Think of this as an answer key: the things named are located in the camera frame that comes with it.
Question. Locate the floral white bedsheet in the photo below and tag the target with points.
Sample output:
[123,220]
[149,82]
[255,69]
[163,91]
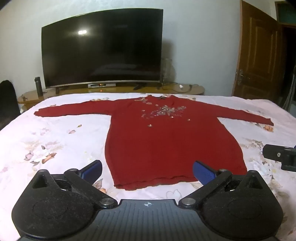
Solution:
[57,139]

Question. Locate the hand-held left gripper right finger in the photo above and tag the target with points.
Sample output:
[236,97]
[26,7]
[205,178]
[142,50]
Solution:
[204,173]

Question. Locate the dark thermos bottle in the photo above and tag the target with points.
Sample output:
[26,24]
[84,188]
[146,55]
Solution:
[38,86]

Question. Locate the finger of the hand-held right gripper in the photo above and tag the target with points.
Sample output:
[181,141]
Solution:
[272,153]

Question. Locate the brown wooden door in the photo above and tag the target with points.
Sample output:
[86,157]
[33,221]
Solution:
[256,53]

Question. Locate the wooden television stand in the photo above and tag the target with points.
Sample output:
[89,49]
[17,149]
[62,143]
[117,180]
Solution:
[124,89]

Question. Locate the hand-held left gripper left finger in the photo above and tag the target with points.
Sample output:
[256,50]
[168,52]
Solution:
[92,171]

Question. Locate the black chair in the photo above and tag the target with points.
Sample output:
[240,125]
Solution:
[7,102]

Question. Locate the red long-sleeved sweater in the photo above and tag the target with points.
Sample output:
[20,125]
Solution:
[166,148]

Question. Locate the silver set-top box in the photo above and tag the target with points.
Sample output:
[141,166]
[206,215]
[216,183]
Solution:
[101,85]

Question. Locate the black curved television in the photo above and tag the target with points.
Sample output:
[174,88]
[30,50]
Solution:
[101,46]

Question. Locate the clear glass vase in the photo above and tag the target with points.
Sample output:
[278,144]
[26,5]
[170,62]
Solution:
[167,69]

